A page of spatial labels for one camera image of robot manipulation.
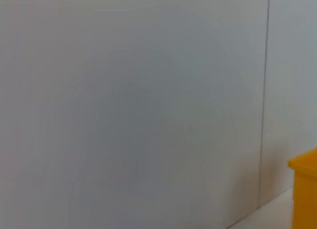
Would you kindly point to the yellow plastic bin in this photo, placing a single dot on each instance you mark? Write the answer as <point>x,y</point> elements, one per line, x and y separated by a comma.
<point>304,189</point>

